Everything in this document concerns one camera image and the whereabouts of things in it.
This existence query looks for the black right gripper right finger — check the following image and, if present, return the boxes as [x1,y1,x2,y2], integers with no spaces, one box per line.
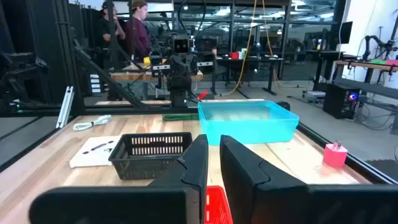
[220,134,398,224]

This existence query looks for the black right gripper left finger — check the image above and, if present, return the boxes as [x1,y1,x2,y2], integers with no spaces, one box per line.
[29,134,209,224]

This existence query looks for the pink wall charger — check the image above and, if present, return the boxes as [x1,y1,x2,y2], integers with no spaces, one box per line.
[322,139,348,168]

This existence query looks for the large white product box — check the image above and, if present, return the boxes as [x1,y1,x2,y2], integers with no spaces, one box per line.
[68,135,122,169]

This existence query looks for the white cable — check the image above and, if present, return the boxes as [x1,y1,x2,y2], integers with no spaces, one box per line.
[73,114,113,131]

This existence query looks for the black slotted plastic basket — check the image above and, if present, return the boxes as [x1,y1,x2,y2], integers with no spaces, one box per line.
[108,132,193,181]

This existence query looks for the red slotted plastic basket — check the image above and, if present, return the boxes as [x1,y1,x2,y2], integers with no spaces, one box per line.
[205,185,234,224]

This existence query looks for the person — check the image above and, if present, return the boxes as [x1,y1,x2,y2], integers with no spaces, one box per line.
[124,0,153,63]
[95,0,126,101]

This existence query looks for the wooden workbench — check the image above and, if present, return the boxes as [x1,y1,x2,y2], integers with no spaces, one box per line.
[110,63,205,83]

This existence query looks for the black office desk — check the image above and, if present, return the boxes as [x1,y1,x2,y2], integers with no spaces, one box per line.
[213,55,284,96]

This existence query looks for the white floor device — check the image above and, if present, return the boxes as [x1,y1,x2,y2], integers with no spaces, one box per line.
[302,90,326,102]

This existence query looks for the black computer tower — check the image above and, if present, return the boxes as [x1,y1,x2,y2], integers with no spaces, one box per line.
[322,83,361,121]

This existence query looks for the silver aluminium bar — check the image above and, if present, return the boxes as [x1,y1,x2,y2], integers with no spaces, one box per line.
[55,86,75,129]

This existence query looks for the wooden side table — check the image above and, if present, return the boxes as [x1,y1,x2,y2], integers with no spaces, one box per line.
[333,58,398,82]

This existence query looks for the black bulky equipment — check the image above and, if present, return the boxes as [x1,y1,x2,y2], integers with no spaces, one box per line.
[0,51,50,107]

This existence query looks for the yellow hanging cable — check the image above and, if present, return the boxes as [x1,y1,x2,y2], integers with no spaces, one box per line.
[262,0,282,86]
[221,0,259,96]

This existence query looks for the black wall monitor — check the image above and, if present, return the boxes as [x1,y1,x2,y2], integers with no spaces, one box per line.
[340,21,354,45]

